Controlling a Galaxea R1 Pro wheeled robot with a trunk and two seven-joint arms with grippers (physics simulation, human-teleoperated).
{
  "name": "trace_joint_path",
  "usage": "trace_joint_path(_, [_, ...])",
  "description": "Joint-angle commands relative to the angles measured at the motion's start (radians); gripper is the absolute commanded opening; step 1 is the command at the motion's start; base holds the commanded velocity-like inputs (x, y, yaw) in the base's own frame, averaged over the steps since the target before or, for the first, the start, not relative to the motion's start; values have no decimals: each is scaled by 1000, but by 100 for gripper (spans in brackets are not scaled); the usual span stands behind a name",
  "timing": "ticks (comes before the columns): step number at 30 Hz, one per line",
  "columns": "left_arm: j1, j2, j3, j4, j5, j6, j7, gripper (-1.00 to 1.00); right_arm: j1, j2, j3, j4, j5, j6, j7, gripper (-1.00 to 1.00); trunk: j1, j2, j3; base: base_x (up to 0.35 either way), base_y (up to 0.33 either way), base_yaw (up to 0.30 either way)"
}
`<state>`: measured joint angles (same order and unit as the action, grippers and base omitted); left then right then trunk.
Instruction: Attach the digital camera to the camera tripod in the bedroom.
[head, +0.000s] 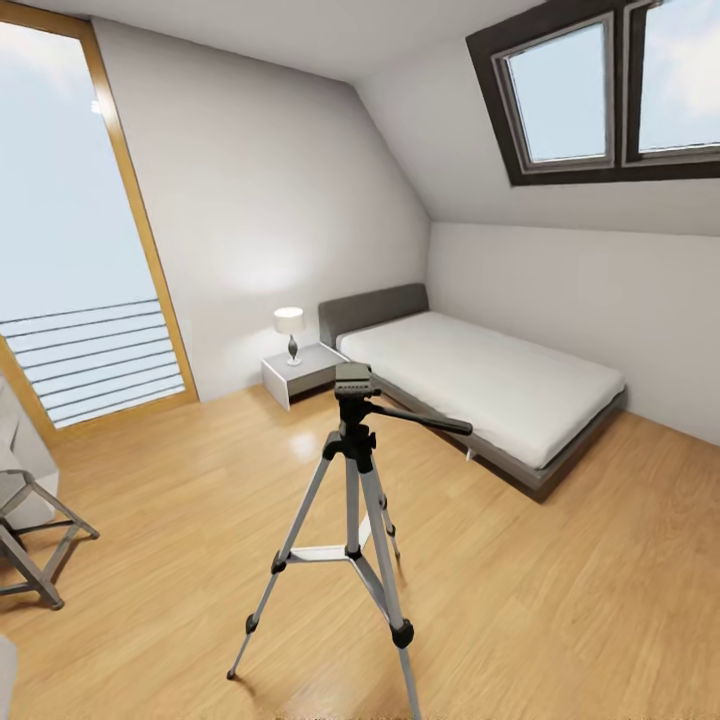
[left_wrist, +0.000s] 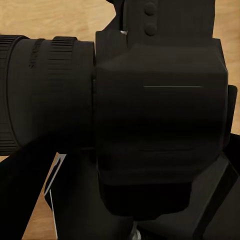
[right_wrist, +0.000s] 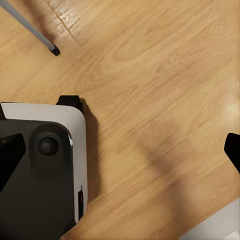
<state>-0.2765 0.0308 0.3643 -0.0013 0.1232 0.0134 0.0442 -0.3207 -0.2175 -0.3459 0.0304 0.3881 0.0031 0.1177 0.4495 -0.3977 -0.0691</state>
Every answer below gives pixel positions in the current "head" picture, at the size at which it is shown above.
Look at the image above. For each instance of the fixed window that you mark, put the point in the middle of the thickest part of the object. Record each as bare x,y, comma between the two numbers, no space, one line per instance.
88,335
604,91

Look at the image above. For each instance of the bed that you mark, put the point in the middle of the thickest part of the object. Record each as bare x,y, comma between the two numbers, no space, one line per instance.
530,406

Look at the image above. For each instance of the camera tripod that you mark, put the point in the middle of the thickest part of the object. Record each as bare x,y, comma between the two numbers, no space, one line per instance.
353,440

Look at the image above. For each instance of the nightstand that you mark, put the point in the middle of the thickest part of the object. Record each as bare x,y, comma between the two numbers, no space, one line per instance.
317,366

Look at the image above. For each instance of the taboret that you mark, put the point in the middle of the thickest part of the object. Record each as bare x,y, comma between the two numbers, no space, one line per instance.
15,486

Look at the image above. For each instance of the desk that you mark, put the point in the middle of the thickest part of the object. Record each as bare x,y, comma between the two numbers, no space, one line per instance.
22,447

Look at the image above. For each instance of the table lamp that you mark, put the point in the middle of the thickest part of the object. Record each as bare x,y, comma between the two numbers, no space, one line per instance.
289,322

